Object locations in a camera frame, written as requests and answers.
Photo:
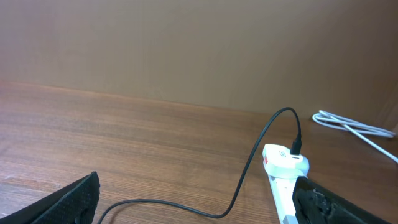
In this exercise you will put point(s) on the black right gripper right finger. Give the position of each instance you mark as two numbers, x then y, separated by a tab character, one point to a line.
315	204

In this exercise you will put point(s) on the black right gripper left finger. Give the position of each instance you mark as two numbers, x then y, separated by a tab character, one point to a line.
73	204

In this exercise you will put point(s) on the white charger adapter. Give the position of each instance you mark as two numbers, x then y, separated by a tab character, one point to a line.
280	163

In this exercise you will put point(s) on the white power strip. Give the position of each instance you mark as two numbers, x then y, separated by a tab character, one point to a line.
282	191

